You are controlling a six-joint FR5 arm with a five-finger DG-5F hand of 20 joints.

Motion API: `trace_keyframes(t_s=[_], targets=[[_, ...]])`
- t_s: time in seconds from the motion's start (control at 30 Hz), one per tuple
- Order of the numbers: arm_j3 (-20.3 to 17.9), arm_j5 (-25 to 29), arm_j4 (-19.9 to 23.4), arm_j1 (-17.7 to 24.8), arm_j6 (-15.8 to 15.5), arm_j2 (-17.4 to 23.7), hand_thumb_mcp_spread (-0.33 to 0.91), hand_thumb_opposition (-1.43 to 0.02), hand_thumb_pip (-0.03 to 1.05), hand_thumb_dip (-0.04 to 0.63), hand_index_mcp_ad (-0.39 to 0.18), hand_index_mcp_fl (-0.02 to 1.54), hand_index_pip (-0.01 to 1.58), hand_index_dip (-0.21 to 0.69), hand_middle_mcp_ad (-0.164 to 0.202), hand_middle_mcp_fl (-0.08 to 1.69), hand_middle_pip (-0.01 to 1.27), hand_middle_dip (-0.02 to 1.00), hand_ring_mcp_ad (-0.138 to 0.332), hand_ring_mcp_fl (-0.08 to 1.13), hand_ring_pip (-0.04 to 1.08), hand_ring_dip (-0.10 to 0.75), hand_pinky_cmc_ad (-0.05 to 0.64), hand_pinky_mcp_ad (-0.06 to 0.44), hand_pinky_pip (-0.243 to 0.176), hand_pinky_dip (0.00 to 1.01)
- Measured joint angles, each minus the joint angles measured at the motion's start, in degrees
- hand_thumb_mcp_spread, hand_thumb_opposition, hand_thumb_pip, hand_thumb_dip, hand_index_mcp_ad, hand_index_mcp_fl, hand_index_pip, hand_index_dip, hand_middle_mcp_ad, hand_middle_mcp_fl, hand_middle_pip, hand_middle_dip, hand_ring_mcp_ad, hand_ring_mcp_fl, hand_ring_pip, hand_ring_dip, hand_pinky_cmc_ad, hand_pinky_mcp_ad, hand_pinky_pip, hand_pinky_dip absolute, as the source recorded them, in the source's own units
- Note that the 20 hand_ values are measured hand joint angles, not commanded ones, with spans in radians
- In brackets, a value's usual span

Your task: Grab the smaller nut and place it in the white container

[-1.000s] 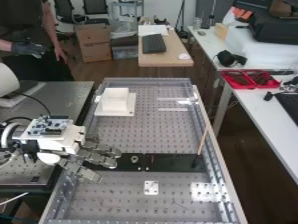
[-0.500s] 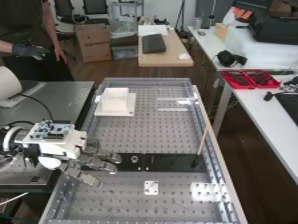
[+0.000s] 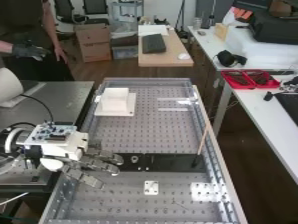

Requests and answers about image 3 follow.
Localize small black device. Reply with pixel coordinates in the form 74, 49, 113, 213
262, 91, 275, 102

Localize clear box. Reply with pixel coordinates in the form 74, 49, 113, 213
38, 77, 250, 224

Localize person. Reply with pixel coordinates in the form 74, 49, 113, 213
0, 0, 70, 82

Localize wooden desk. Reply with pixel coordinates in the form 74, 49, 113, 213
137, 24, 195, 68

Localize silver square nut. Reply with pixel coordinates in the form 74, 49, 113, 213
142, 180, 159, 196

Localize white mouse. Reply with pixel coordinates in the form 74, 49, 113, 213
177, 52, 193, 61

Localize red tray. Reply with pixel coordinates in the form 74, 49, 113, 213
244, 68, 282, 90
219, 69, 258, 90

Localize black cable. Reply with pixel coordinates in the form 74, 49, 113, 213
18, 93, 56, 124

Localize white cable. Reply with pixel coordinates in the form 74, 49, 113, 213
0, 191, 32, 207

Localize white desk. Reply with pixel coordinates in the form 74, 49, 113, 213
186, 24, 298, 136
228, 74, 298, 186

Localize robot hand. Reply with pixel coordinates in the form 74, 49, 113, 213
22, 122, 126, 190

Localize cardboard box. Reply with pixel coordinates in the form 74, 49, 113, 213
73, 23, 113, 64

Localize black plate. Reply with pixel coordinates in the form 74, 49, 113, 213
115, 152, 207, 173

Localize black keyboard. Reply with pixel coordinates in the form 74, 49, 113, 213
141, 32, 167, 55
274, 91, 298, 126

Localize small white box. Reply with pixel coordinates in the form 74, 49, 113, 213
93, 86, 138, 118

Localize black headphones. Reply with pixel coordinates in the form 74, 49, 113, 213
215, 49, 248, 67

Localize black case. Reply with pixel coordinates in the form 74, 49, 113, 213
246, 5, 298, 46

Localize thin stick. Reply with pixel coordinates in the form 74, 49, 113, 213
195, 112, 212, 157

